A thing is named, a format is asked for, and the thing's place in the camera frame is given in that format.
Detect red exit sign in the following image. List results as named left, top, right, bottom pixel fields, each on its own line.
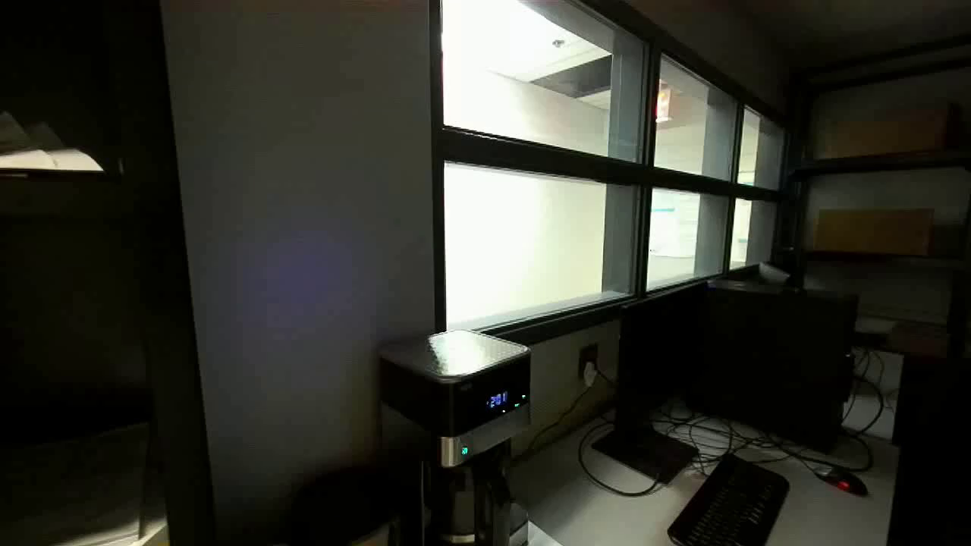
left=652, top=82, right=676, bottom=127

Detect black mouse with red light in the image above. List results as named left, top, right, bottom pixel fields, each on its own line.
left=827, top=466, right=873, bottom=501

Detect black and silver coffee machine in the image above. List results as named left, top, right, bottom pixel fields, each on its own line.
left=378, top=326, right=538, bottom=546

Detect white wall outlet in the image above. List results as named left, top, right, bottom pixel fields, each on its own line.
left=577, top=339, right=605, bottom=390

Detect black keyboard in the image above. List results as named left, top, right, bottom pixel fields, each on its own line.
left=665, top=447, right=793, bottom=546

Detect black window frame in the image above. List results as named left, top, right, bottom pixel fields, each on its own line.
left=427, top=0, right=793, bottom=345

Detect white paper stack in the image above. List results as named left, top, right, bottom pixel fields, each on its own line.
left=0, top=110, right=107, bottom=176

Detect wide brown cardboard box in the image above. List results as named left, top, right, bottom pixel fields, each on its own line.
left=815, top=207, right=939, bottom=258

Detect black desk cable loop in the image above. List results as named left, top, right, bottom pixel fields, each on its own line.
left=577, top=415, right=665, bottom=501

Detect tangled black cables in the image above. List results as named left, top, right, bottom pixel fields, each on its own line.
left=665, top=345, right=892, bottom=478

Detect dark metal shelf unit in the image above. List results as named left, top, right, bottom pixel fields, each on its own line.
left=786, top=35, right=971, bottom=546

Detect black computer monitor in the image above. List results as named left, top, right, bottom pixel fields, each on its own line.
left=592, top=286, right=713, bottom=485

